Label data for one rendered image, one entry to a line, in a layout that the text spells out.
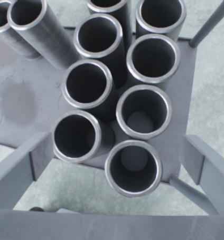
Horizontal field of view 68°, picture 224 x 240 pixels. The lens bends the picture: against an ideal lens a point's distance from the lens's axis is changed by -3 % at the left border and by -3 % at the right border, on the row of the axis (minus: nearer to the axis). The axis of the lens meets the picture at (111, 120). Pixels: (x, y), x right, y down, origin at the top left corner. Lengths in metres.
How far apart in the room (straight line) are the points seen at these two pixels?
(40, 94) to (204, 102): 0.80
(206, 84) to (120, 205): 0.78
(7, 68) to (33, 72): 0.14
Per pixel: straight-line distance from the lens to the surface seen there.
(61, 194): 1.03
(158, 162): 0.38
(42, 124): 0.76
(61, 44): 0.65
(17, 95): 0.85
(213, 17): 0.66
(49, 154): 0.17
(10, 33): 0.71
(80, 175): 0.97
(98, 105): 0.40
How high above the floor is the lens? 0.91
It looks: 79 degrees down
